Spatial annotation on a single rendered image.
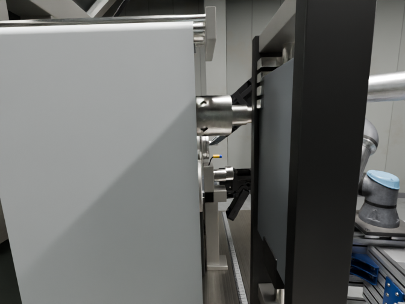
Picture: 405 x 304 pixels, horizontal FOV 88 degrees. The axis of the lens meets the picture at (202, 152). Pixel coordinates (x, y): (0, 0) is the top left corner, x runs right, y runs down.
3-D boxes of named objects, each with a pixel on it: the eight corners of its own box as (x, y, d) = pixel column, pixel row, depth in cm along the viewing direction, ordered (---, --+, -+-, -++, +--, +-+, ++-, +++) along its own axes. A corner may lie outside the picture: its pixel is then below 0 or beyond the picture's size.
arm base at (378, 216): (384, 213, 106) (387, 195, 104) (408, 229, 91) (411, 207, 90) (351, 212, 108) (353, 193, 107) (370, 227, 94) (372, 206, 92)
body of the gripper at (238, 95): (217, 107, 64) (248, 79, 62) (236, 128, 65) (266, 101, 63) (220, 105, 56) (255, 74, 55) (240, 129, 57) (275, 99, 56)
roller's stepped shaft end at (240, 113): (270, 124, 32) (270, 103, 32) (231, 125, 32) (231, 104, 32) (264, 123, 35) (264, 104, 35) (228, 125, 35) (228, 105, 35)
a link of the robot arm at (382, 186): (394, 208, 90) (398, 178, 88) (357, 199, 100) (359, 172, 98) (399, 201, 97) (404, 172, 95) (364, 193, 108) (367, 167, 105)
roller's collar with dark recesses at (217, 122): (232, 137, 31) (232, 92, 30) (192, 138, 31) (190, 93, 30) (227, 133, 37) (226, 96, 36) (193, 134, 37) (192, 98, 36)
